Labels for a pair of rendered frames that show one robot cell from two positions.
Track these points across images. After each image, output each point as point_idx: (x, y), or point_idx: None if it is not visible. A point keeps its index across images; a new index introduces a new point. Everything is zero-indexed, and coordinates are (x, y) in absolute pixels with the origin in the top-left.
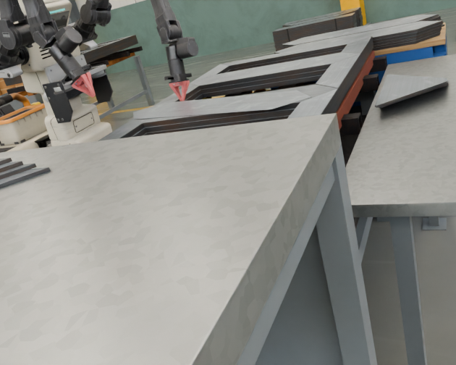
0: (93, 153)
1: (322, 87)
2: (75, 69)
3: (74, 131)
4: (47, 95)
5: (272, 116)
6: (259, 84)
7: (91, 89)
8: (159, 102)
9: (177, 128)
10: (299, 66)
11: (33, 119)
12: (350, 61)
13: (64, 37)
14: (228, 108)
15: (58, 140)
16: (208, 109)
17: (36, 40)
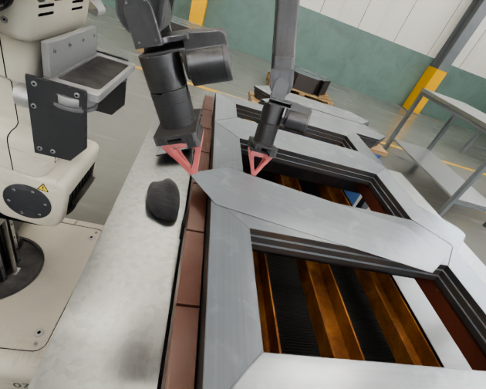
0: None
1: (431, 235)
2: (197, 127)
3: (54, 160)
4: (30, 99)
5: (413, 269)
6: (305, 164)
7: (198, 164)
8: (214, 160)
9: (298, 249)
10: (341, 159)
11: None
12: (394, 181)
13: (218, 58)
14: (362, 239)
15: (13, 170)
16: (333, 229)
17: (129, 19)
